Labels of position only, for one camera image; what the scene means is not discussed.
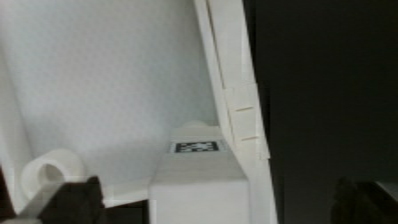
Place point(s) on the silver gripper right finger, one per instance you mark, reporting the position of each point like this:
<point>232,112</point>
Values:
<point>365,205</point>

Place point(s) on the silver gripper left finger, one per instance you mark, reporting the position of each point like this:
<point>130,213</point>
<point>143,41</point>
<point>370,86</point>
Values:
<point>66,204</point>

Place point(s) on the white desk top tray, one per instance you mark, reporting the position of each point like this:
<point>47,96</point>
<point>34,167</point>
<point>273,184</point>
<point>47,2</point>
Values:
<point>118,68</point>

